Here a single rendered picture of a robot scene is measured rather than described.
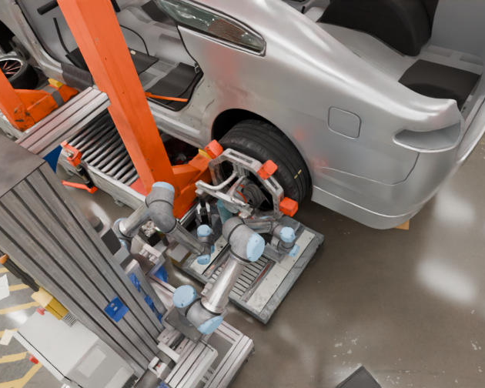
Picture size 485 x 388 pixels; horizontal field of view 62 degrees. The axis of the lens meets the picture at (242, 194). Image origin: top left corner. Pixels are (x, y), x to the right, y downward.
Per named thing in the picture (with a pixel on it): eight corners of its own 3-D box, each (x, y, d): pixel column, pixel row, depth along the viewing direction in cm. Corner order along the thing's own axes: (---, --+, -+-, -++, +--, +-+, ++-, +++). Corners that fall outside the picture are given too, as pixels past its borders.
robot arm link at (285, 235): (272, 229, 217) (272, 240, 226) (288, 240, 212) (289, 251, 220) (281, 219, 220) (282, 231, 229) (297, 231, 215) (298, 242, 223)
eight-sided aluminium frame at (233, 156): (285, 226, 269) (282, 171, 227) (280, 233, 266) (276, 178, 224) (222, 193, 294) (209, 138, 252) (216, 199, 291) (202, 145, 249)
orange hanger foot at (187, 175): (229, 162, 321) (223, 129, 294) (186, 208, 297) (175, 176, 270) (213, 155, 328) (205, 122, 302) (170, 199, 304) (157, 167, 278)
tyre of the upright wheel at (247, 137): (312, 209, 284) (316, 141, 232) (294, 233, 273) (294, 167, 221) (237, 172, 312) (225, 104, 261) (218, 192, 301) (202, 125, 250)
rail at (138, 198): (188, 228, 329) (181, 212, 312) (180, 236, 324) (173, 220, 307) (19, 128, 440) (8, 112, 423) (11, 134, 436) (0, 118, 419)
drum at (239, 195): (259, 195, 263) (256, 180, 252) (239, 217, 253) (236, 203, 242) (241, 186, 269) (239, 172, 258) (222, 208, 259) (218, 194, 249)
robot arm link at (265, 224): (208, 232, 193) (262, 229, 233) (223, 244, 187) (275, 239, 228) (218, 210, 190) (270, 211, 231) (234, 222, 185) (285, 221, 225)
